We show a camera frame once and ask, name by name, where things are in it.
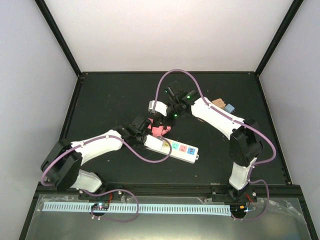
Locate pink extension socket adapter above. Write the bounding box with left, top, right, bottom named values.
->
left=148, top=124, right=172, bottom=137

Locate white power strip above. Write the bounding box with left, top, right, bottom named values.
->
left=147, top=138, right=199, bottom=164

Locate orange cube plug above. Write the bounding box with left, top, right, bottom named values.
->
left=211, top=98, right=226, bottom=109

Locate blue cube plug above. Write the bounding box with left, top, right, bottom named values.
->
left=224, top=104, right=235, bottom=114

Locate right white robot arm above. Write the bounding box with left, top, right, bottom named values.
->
left=148, top=81, right=263, bottom=202

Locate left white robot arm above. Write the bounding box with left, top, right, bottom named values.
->
left=40, top=116, right=163, bottom=200

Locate left circuit board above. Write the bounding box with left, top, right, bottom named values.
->
left=91, top=202, right=109, bottom=211

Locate circuit board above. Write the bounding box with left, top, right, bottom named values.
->
left=91, top=202, right=109, bottom=211
left=230, top=205, right=251, bottom=214

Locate right circuit board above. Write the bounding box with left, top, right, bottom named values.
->
left=230, top=205, right=251, bottom=214

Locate black aluminium frame rail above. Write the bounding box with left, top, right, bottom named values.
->
left=92, top=183, right=303, bottom=202

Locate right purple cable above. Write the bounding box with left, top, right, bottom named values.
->
left=154, top=68, right=277, bottom=222

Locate light blue slotted cable duct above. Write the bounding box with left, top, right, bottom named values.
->
left=42, top=202, right=231, bottom=217

